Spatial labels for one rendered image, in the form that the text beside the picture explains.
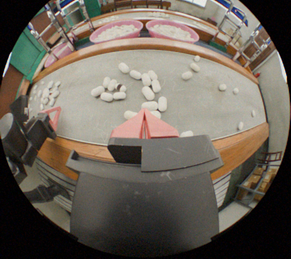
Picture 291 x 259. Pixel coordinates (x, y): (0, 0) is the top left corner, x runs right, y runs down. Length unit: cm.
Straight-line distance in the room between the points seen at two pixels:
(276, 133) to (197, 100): 441
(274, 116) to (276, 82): 116
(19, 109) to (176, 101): 37
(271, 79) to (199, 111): 431
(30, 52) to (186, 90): 109
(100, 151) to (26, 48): 98
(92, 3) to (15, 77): 252
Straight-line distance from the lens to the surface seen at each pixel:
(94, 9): 302
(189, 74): 26
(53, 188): 62
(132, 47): 33
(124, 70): 24
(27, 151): 26
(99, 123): 23
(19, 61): 95
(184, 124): 22
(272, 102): 442
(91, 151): 22
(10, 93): 90
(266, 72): 453
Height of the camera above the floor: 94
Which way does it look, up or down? 76 degrees down
